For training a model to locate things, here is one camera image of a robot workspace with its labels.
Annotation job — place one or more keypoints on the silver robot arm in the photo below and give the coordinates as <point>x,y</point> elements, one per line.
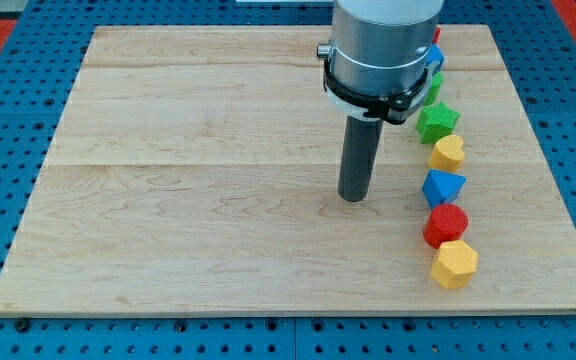
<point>380,47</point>

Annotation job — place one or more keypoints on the blue cube block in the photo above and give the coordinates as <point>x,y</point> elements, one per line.
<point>436,56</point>

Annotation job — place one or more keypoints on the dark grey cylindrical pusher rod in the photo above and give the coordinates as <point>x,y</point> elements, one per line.
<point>361,140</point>

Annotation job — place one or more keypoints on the wooden board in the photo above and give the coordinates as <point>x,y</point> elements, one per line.
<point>193,173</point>

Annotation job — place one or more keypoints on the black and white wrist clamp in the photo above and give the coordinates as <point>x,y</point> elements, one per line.
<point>394,109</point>

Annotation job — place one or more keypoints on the blue triangle block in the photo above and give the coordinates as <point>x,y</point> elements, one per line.
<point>442,187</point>

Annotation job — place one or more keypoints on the green star block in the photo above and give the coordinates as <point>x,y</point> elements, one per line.
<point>435,122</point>

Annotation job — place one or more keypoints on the yellow heart block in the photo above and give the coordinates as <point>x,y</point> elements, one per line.
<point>447,154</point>

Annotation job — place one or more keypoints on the red cylinder block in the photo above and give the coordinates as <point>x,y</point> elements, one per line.
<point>446,222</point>

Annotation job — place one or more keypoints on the yellow hexagon block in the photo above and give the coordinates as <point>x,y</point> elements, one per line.
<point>454,264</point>

